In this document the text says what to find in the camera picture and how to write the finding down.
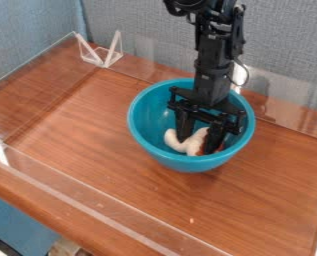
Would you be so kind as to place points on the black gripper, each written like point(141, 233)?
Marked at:
point(205, 103)

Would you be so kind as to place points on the white and brown toy mushroom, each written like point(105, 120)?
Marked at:
point(193, 146)

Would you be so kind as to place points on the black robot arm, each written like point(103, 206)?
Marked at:
point(219, 22)

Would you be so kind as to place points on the blue plastic bowl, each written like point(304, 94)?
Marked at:
point(151, 118)

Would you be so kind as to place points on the clear acrylic back barrier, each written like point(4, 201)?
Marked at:
point(279, 98)

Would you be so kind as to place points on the clear acrylic barrier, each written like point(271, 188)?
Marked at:
point(109, 227)
point(279, 98)

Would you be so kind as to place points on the clear acrylic front barrier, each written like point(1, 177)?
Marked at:
point(109, 227)

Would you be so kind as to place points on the clear acrylic corner bracket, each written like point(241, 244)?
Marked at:
point(100, 56)

